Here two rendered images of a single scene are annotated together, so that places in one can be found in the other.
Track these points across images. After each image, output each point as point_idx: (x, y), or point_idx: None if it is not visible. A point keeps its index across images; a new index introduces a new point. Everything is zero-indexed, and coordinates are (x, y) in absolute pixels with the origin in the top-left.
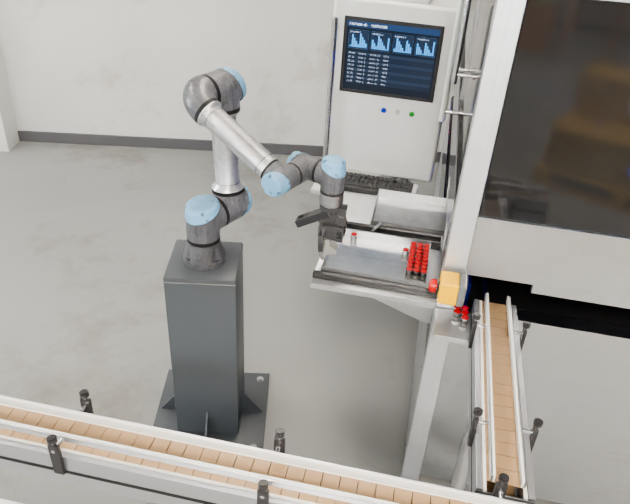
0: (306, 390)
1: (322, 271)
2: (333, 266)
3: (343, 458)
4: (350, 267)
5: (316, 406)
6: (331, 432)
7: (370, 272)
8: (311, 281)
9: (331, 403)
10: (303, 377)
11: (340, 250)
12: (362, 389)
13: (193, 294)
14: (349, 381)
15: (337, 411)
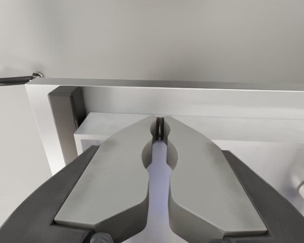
0: (222, 16)
1: (74, 130)
2: (157, 147)
3: (150, 64)
4: (165, 191)
5: (202, 30)
6: (174, 50)
7: (154, 231)
8: (34, 86)
9: (207, 44)
10: (240, 8)
11: (270, 156)
12: (227, 70)
13: None
14: (237, 57)
15: (199, 51)
